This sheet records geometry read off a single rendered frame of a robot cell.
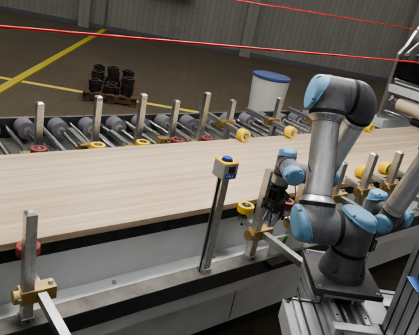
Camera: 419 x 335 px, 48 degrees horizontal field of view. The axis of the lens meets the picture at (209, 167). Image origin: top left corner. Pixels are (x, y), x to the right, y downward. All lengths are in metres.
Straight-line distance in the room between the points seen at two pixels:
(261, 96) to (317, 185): 5.34
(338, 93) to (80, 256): 1.15
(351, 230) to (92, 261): 1.03
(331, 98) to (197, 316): 1.48
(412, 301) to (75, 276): 1.24
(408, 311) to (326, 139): 0.55
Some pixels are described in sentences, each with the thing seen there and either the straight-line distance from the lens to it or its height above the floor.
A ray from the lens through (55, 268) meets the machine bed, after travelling 1.93.
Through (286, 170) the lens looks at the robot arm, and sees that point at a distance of 1.78.
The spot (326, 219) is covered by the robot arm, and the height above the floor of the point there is 1.25.
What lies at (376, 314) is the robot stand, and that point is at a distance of 1.70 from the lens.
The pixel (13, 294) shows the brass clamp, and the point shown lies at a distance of 1.66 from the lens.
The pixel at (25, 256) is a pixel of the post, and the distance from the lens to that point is 1.58.
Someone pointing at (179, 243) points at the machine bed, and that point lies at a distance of 2.18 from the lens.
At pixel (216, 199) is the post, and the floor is 1.05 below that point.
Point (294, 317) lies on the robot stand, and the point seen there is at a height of 0.95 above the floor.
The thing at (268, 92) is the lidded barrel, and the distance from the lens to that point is 6.76.
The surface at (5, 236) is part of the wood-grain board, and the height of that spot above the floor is 0.90.
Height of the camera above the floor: 1.86
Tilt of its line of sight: 22 degrees down
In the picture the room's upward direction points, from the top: 11 degrees clockwise
